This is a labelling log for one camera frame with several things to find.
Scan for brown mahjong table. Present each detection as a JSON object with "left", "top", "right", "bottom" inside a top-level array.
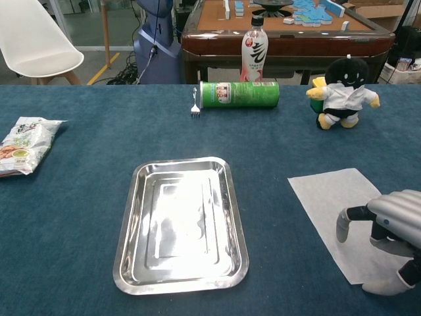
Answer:
[{"left": 180, "top": 0, "right": 396, "bottom": 86}]

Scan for blue machine base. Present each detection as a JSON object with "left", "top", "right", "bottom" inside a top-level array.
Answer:
[{"left": 132, "top": 0, "right": 182, "bottom": 85}]

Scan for white pink drink bottle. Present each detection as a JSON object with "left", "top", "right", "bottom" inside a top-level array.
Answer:
[{"left": 239, "top": 14, "right": 269, "bottom": 83}]

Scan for blue mahjong tile pile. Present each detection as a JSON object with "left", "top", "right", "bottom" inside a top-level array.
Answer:
[{"left": 291, "top": 0, "right": 334, "bottom": 27}]

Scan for black round table centre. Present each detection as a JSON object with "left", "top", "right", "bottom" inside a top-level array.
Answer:
[{"left": 252, "top": 0, "right": 295, "bottom": 19}]

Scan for white storage box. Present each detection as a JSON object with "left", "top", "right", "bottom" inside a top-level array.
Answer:
[{"left": 381, "top": 57, "right": 421, "bottom": 85}]

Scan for long blue tile row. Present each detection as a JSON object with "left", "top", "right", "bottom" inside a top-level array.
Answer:
[{"left": 320, "top": 0, "right": 346, "bottom": 17}]

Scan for yellow green sponge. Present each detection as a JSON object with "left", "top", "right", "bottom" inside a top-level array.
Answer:
[{"left": 310, "top": 76, "right": 327, "bottom": 113}]

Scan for white chair wooden legs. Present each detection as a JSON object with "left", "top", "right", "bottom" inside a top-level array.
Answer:
[{"left": 0, "top": 0, "right": 85, "bottom": 86}]

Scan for stainless steel tray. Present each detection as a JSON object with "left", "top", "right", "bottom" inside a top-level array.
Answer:
[{"left": 112, "top": 156, "right": 250, "bottom": 296}]

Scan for black plush doll white coat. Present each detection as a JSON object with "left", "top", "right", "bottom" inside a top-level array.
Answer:
[{"left": 305, "top": 55, "right": 381, "bottom": 132}]

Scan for brown cardboard box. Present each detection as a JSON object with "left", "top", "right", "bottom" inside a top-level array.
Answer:
[{"left": 348, "top": 0, "right": 405, "bottom": 19}]

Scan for green chips can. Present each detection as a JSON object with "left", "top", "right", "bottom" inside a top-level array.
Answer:
[{"left": 199, "top": 80, "right": 280, "bottom": 110}]

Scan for silver metal fork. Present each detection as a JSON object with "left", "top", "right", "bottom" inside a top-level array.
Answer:
[{"left": 189, "top": 87, "right": 202, "bottom": 119}]

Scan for wooden pole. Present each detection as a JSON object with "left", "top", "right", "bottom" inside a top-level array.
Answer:
[{"left": 100, "top": 0, "right": 112, "bottom": 69}]

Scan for white snack bag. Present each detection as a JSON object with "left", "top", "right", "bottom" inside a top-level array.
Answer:
[{"left": 0, "top": 116, "right": 68, "bottom": 178}]

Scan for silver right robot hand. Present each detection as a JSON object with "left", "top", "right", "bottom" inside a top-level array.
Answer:
[{"left": 335, "top": 189, "right": 421, "bottom": 296}]

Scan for black bulky object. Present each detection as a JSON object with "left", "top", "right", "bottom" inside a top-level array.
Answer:
[{"left": 387, "top": 25, "right": 421, "bottom": 66}]

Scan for black floor cable bundle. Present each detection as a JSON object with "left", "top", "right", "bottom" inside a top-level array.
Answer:
[{"left": 107, "top": 51, "right": 145, "bottom": 86}]

